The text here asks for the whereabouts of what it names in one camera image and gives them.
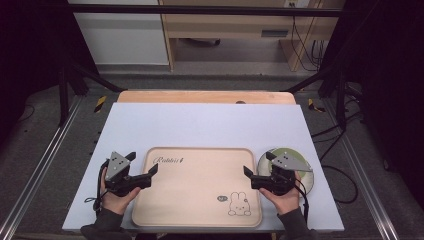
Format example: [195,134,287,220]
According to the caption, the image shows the pale table cover sheet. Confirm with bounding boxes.
[62,102,345,234]

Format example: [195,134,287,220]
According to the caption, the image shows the black metal stand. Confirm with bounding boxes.
[285,61,348,130]
[57,61,125,127]

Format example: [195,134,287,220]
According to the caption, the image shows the wooden table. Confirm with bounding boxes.
[116,90,297,105]

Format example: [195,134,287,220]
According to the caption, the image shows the yellow and black tape strip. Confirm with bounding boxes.
[307,97,327,113]
[93,95,108,114]

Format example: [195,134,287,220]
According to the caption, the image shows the person's left hand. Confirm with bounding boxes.
[99,177,142,216]

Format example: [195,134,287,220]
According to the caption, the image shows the metal floor rail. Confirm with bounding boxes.
[0,96,83,236]
[324,99,401,240]

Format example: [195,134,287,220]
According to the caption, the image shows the black hanging cables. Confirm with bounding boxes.
[290,15,327,72]

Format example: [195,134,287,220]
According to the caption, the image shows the light wooden desk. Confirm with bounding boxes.
[158,0,345,72]

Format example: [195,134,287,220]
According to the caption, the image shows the green and white plate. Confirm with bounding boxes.
[257,147,315,198]

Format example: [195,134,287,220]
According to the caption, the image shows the black floor cables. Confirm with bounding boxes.
[310,109,364,205]

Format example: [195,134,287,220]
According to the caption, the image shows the black horizontal frame bar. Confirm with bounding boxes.
[69,3,346,18]

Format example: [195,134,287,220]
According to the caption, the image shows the wooden tray with rabbit print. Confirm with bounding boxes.
[131,146,263,229]

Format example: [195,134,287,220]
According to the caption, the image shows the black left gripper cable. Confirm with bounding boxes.
[84,159,112,213]

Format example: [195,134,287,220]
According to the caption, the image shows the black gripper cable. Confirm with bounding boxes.
[84,159,112,213]
[293,181,311,225]

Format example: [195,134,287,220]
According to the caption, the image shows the person's right hand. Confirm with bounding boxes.
[259,172,302,216]

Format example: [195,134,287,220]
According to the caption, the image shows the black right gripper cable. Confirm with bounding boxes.
[293,181,311,225]

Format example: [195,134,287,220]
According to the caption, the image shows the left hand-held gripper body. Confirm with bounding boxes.
[104,151,153,198]

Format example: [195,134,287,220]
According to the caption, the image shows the black curtain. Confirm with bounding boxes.
[328,0,424,209]
[0,0,99,141]

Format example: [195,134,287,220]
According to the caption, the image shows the white cabinet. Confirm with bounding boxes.
[67,0,170,66]

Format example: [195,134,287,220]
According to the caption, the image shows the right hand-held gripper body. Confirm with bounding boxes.
[250,151,314,197]

